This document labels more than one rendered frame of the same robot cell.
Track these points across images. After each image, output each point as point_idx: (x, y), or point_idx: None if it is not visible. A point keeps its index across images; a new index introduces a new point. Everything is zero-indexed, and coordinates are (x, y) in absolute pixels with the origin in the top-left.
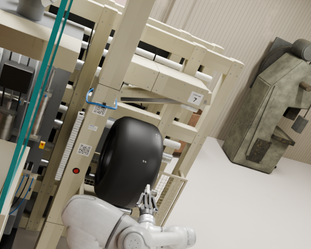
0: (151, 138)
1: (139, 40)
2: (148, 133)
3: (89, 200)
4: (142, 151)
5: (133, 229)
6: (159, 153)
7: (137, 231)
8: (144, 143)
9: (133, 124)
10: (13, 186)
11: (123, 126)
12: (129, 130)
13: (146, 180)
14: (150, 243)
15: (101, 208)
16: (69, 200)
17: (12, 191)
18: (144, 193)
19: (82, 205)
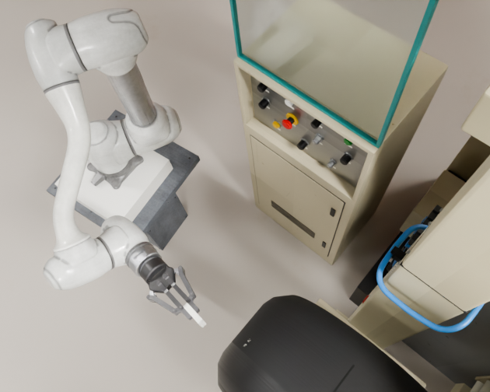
0: (281, 386)
1: (467, 197)
2: (300, 387)
3: (110, 12)
4: (264, 341)
5: (41, 22)
6: (239, 389)
7: (35, 22)
8: (278, 355)
9: (346, 362)
10: (279, 88)
11: (356, 338)
12: (330, 334)
13: (224, 351)
14: (26, 49)
15: (91, 15)
16: (134, 11)
17: (271, 83)
18: (190, 299)
19: (113, 8)
